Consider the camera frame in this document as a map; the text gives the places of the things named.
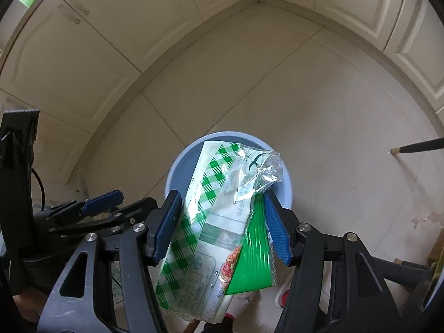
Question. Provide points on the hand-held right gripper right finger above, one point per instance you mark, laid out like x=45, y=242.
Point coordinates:
x=275, y=229

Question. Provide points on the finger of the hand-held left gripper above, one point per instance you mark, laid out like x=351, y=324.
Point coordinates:
x=104, y=199
x=131, y=211

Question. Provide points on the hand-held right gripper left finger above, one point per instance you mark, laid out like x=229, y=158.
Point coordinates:
x=166, y=229

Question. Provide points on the green checkered plastic wrapper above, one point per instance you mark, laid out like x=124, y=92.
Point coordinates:
x=208, y=215

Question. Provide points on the blue plastic bin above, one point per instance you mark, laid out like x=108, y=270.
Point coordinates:
x=180, y=170

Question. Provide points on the black table leg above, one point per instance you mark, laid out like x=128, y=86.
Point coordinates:
x=419, y=146
x=412, y=270

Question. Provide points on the cream lower kitchen cabinets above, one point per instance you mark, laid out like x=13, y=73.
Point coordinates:
x=104, y=41

